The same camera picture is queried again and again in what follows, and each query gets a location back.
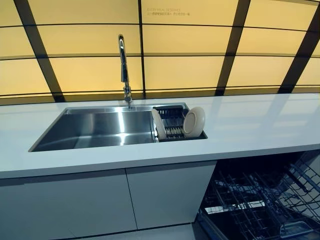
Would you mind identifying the grey dishwasher cutlery tray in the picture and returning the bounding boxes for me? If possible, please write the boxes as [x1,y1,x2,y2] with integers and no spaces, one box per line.
[279,221,313,238]

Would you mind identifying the cream round plate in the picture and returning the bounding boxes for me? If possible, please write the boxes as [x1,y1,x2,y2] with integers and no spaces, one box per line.
[151,109,167,140]
[182,106,206,137]

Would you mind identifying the black dish drainer rack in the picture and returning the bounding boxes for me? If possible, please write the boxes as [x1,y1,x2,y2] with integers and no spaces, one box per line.
[151,105,207,143]

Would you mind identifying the stainless steel sink basin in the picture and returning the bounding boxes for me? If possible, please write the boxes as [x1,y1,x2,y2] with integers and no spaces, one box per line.
[28,101,209,153]

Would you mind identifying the white cabinet door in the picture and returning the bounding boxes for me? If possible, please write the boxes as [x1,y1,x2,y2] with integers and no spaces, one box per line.
[0,168,138,240]
[125,161,218,230]

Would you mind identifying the chrome kitchen faucet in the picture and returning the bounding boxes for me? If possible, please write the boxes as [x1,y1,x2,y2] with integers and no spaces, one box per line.
[117,33,133,110]

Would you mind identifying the black wire dishwasher rack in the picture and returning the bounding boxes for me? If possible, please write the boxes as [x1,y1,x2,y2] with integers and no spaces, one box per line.
[199,151,320,240]

